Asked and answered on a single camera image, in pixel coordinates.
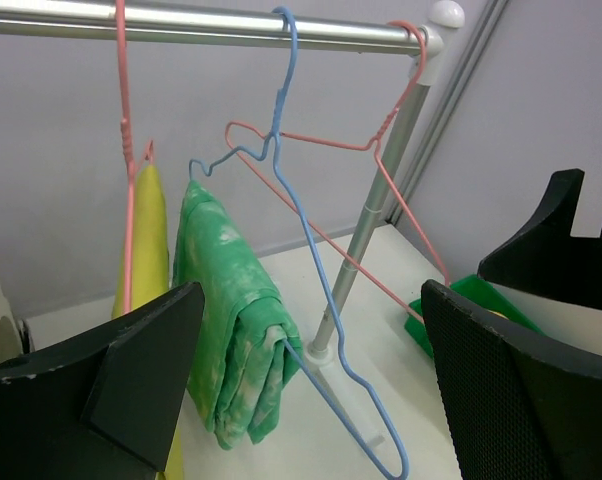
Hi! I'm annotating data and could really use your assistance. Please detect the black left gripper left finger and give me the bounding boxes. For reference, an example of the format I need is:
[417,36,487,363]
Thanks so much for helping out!
[0,282,205,479]

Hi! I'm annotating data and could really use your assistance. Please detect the silver clothes rack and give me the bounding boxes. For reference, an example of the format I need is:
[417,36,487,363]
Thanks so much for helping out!
[0,0,466,446]

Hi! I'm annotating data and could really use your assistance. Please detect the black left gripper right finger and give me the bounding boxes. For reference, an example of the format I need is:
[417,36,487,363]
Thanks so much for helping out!
[421,280,602,479]

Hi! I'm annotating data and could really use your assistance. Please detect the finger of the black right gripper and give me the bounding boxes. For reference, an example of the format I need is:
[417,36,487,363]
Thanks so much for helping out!
[478,169,602,311]

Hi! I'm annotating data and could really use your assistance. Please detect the blue hanger of green trousers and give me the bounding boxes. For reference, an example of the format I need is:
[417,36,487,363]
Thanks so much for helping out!
[188,6,410,479]

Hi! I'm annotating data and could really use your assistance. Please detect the pink hanger of olive trousers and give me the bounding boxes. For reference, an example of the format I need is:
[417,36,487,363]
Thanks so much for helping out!
[113,1,155,318]

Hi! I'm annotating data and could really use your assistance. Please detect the olive yellow trousers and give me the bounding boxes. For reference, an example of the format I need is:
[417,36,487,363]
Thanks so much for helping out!
[111,163,186,480]

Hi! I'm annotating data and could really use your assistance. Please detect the green plastic bin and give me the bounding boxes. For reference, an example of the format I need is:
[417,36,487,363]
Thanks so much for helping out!
[403,274,545,359]

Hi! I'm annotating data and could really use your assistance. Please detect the pink hanger of yellow trousers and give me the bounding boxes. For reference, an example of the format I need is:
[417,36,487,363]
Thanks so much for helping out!
[224,19,452,324]

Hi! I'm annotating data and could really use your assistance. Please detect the green tie-dye trousers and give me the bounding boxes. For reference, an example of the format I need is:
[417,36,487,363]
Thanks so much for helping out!
[173,180,303,450]

